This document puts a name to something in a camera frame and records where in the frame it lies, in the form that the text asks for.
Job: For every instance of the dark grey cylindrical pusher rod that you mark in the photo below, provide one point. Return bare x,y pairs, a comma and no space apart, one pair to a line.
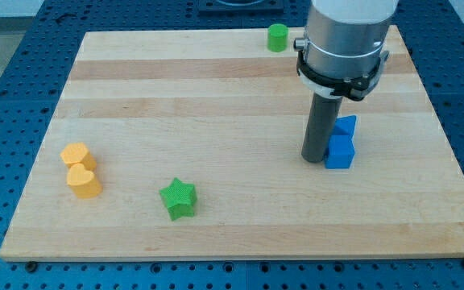
322,117

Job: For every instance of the blue triangle block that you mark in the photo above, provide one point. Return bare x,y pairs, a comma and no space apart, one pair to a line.
345,126

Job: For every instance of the yellow heart block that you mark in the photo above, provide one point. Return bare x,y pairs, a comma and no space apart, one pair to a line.
83,182

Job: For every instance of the yellow hexagon block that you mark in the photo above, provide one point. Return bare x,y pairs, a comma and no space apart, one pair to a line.
78,153

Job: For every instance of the green cylinder block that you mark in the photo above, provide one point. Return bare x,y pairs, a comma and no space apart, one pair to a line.
277,37

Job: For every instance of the light wooden board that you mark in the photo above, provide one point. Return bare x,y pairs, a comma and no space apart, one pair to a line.
217,109

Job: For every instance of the blue cube block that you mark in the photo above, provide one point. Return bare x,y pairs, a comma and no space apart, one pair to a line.
340,152

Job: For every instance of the green star block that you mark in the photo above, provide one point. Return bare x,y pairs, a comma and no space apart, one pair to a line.
179,199

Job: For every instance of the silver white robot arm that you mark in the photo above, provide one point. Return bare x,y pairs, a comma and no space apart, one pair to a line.
341,52

